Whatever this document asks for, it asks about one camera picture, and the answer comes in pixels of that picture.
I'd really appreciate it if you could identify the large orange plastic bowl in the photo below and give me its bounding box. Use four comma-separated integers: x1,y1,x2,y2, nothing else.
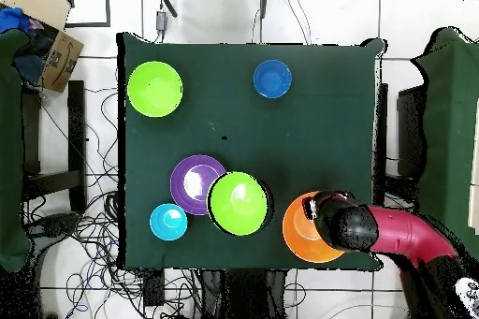
282,191,346,264

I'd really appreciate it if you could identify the green plastic bowl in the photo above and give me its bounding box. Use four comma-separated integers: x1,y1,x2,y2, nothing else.
126,61,184,119
206,171,275,238

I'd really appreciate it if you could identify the dark green tablecloth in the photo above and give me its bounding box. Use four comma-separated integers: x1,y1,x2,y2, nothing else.
116,32,386,271

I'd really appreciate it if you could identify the purple plastic bowl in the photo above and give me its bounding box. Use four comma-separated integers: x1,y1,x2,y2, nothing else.
169,154,228,216

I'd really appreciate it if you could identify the blue plastic bowl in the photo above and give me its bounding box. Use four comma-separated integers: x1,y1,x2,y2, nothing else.
253,59,293,99

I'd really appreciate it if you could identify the cyan plastic bowl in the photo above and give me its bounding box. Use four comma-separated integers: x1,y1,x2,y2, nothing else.
149,203,189,241

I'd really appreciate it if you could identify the green cloth covered table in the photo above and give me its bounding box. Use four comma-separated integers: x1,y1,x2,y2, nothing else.
409,26,479,260
0,28,33,273

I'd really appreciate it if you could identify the black power strip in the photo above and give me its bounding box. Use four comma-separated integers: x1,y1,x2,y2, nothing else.
143,269,166,307

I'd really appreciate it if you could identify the brown cardboard box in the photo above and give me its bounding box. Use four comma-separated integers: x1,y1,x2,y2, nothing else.
0,0,85,94

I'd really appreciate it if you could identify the blue cloth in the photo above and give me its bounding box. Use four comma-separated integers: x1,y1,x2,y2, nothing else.
0,7,33,34

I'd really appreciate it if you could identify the black stool frame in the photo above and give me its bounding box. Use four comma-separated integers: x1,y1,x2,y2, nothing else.
20,80,88,215
373,82,428,215

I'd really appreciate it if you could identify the tangle of black cables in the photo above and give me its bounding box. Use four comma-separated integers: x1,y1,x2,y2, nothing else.
22,86,196,319

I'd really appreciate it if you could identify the black pedestal foot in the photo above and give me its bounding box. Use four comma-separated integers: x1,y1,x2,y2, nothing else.
25,211,81,239

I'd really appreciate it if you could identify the black metal frame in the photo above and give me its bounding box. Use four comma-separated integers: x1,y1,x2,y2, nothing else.
55,0,112,29

